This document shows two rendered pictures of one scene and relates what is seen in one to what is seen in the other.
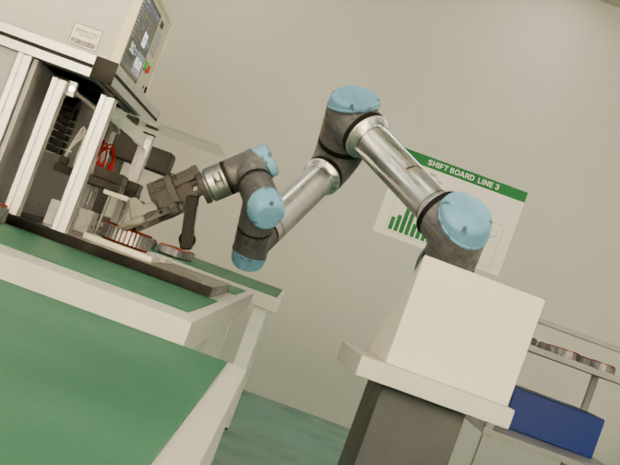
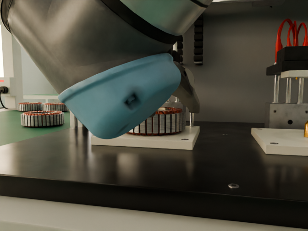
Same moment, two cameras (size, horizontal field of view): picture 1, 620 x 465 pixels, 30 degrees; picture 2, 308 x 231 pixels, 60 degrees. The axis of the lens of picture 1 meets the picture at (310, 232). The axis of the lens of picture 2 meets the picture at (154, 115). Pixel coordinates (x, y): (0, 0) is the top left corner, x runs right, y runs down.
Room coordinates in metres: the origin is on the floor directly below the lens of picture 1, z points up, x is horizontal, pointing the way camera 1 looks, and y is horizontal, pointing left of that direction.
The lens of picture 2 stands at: (2.56, -0.07, 0.85)
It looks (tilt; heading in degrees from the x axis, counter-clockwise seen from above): 6 degrees down; 103
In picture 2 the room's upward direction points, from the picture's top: straight up
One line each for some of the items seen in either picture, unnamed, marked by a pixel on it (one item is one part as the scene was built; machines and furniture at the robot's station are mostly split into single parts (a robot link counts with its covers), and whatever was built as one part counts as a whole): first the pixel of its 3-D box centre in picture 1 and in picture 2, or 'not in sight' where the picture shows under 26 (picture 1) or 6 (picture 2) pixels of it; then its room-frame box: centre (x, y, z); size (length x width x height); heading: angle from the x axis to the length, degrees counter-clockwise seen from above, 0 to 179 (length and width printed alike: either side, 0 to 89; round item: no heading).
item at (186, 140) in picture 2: (123, 247); (151, 134); (2.45, 0.36, 0.78); 0.15 x 0.15 x 0.01; 0
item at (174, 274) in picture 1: (122, 254); (225, 145); (2.58, 0.38, 0.76); 0.64 x 0.47 x 0.02; 0
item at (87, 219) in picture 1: (83, 220); (287, 116); (2.70, 0.51, 0.80); 0.07 x 0.05 x 0.06; 0
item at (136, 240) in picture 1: (126, 236); (151, 119); (2.45, 0.36, 0.80); 0.11 x 0.11 x 0.04
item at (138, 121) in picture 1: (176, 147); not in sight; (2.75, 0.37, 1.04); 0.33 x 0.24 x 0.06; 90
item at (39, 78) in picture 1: (46, 149); (224, 60); (2.58, 0.62, 0.92); 0.66 x 0.01 x 0.30; 0
